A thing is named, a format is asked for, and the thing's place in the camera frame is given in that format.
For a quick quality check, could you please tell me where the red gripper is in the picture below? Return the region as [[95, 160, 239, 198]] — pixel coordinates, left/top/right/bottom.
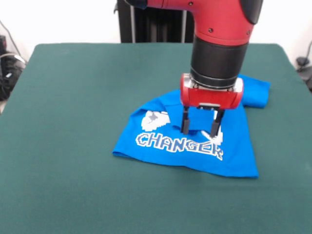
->
[[179, 73, 244, 138]]

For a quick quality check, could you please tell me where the blue printed t-shirt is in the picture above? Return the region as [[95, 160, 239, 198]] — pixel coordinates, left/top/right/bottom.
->
[[112, 74, 271, 179]]

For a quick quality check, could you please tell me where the black round adapter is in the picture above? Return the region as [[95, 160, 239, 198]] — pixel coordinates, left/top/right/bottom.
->
[[296, 56, 310, 67]]

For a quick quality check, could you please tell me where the dark green table cloth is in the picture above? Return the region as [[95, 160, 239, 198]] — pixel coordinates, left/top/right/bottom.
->
[[0, 42, 312, 234]]

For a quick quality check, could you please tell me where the black bag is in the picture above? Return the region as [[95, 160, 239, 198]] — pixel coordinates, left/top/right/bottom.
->
[[0, 52, 26, 102]]

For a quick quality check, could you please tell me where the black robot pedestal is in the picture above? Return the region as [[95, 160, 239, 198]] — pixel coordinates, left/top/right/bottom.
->
[[114, 0, 195, 43]]

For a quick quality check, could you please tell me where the grey cable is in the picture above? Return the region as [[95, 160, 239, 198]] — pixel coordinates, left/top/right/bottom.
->
[[0, 20, 27, 64]]

